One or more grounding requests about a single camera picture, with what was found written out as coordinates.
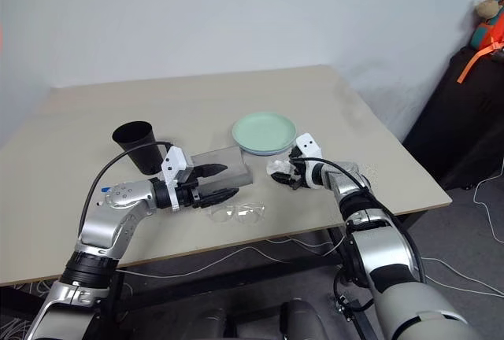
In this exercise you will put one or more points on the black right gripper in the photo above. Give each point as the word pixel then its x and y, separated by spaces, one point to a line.
pixel 300 176

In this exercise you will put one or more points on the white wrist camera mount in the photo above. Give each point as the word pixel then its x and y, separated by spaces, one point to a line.
pixel 309 145
pixel 174 159

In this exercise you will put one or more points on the grey glasses case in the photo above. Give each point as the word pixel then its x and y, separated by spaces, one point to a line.
pixel 232 167

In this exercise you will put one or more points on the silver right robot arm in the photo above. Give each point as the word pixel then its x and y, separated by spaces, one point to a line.
pixel 378 245

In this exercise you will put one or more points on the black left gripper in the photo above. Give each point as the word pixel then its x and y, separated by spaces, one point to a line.
pixel 189 196

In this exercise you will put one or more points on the clear glasses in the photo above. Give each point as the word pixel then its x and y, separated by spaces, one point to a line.
pixel 244 213

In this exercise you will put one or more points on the green plate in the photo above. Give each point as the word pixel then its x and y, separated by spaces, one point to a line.
pixel 263 129

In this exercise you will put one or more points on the dark rounded shape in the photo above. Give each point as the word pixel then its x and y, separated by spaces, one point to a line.
pixel 303 320

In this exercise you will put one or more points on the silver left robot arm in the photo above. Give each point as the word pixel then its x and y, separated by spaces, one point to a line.
pixel 98 233

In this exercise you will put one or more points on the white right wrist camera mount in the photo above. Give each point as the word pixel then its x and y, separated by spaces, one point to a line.
pixel 309 145

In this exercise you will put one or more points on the black cabinet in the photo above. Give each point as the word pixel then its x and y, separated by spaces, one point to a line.
pixel 460 127

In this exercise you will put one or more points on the black table frame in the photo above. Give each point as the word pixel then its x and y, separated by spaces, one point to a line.
pixel 236 275

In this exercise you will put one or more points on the stuffed toy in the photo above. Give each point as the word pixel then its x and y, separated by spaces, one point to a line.
pixel 490 21

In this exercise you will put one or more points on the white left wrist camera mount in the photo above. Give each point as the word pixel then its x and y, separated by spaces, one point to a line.
pixel 174 159

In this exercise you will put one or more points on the blue plate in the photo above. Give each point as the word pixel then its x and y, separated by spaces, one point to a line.
pixel 267 152

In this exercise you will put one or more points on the black cup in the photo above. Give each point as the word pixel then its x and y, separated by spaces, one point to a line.
pixel 141 147

